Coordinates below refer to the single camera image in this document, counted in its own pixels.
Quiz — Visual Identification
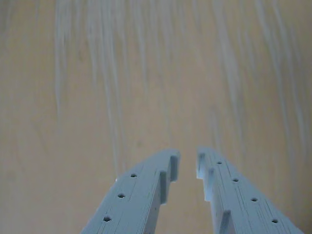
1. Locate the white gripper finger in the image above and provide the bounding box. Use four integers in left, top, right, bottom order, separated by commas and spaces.
80, 148, 181, 234
196, 145, 305, 234

